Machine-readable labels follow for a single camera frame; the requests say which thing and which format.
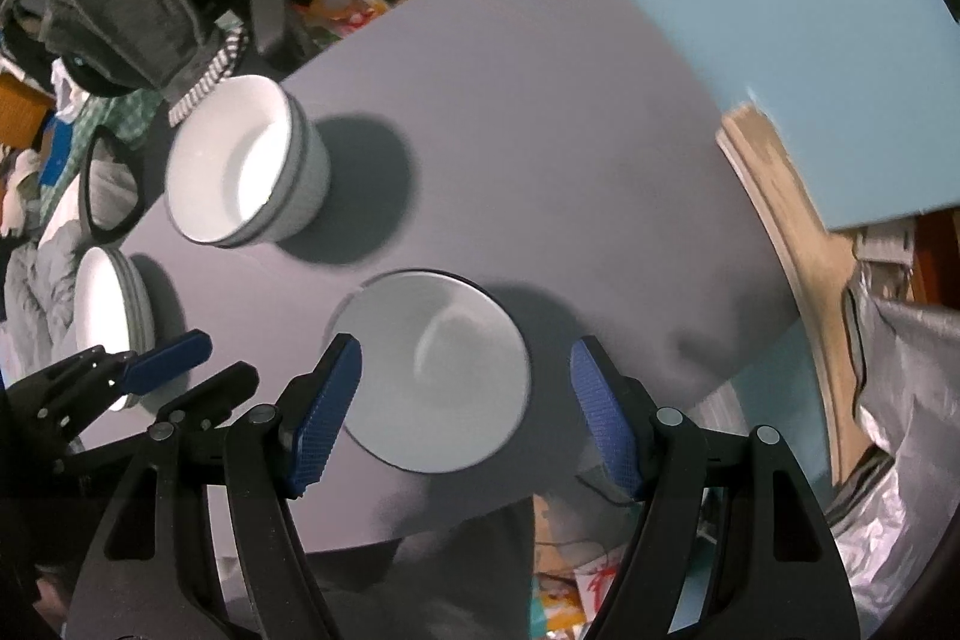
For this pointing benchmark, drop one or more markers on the black white striped cloth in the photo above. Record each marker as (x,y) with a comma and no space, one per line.
(210,74)

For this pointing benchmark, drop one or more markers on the dark grey cloth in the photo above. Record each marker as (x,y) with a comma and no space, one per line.
(120,3)

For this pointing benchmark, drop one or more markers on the grey puffy duvet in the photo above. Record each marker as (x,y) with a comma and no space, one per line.
(41,302)

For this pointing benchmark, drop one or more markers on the white ribbed black-rimmed bowl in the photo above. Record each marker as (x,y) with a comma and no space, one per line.
(225,168)
(309,175)
(450,385)

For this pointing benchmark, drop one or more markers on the wooden board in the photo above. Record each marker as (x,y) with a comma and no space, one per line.
(795,250)

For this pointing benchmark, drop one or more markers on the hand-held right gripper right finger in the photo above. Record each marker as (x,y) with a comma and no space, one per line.
(604,419)

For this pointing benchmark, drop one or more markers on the green checkered cloth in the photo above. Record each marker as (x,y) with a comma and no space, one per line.
(112,119)

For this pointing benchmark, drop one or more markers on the person's grey trouser leg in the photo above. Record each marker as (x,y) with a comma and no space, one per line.
(435,580)

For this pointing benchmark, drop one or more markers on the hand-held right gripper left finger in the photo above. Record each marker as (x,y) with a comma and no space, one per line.
(324,415)

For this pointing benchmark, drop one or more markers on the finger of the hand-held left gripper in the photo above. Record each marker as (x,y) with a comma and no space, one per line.
(206,389)
(169,359)

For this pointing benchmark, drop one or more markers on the colourful printed packet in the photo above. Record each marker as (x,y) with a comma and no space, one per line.
(577,595)

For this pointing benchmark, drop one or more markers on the black office chair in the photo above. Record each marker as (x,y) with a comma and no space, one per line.
(266,3)

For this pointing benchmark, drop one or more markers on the silver foil bag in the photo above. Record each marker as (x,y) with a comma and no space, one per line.
(907,430)

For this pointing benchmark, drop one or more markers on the orange snack packet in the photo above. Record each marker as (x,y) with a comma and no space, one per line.
(346,3)

